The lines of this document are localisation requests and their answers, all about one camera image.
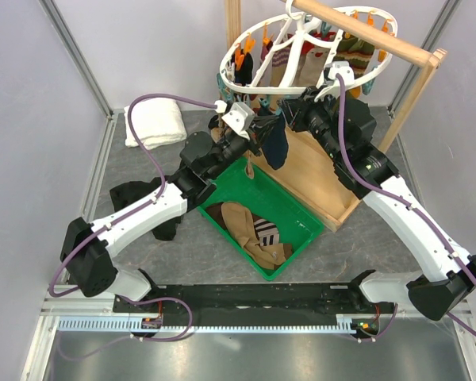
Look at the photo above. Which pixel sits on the argyle brown orange sock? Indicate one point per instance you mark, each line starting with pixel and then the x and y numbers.
pixel 217 126

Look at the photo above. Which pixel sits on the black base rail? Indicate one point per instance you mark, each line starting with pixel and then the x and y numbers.
pixel 327 298

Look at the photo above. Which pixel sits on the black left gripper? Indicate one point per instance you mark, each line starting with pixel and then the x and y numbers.
pixel 253 148

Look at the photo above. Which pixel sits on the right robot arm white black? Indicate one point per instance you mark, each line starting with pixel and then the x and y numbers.
pixel 447 270

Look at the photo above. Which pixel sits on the purple striped tan sock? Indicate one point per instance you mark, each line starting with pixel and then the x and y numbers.
pixel 277 66

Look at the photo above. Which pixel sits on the green plastic bin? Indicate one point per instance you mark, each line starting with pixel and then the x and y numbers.
pixel 264 197

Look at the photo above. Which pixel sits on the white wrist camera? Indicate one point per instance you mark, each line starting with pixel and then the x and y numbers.
pixel 239 119
pixel 337 75

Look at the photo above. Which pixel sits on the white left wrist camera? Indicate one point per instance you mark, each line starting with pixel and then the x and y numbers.
pixel 239 119

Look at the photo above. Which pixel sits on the grey cable duct strip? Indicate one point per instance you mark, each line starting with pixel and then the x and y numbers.
pixel 343 325

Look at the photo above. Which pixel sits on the white oval sock hanger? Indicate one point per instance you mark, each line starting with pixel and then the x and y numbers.
pixel 290 29

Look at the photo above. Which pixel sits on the beige red hanging sock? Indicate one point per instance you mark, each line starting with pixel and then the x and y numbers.
pixel 310 65

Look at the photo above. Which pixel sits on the navy blue sock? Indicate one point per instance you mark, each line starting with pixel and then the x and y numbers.
pixel 263 126
pixel 275 147

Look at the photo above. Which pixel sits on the teal clothes peg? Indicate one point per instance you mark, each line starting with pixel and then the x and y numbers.
pixel 279 111
pixel 264 106

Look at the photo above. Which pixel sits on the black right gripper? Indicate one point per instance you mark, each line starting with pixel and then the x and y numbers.
pixel 296 109

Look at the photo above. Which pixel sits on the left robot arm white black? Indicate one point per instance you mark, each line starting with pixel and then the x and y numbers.
pixel 89 247

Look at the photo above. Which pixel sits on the black cloth pile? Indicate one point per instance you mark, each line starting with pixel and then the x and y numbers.
pixel 126 194

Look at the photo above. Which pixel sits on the wooden rack frame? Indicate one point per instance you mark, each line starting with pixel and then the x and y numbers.
pixel 308 173

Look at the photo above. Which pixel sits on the olive striped hanging sock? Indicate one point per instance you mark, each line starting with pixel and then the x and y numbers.
pixel 357 52

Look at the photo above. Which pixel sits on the black hanging sock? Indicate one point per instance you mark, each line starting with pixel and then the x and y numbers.
pixel 243 76

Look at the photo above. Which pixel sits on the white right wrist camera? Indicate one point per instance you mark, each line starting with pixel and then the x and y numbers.
pixel 337 75

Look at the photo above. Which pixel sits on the brown striped sock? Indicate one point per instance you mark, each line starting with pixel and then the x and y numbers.
pixel 266 232

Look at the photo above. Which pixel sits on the white folded towel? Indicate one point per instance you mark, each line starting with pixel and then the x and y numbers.
pixel 158 122

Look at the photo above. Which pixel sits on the tan sock in bin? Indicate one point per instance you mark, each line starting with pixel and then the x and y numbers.
pixel 236 219

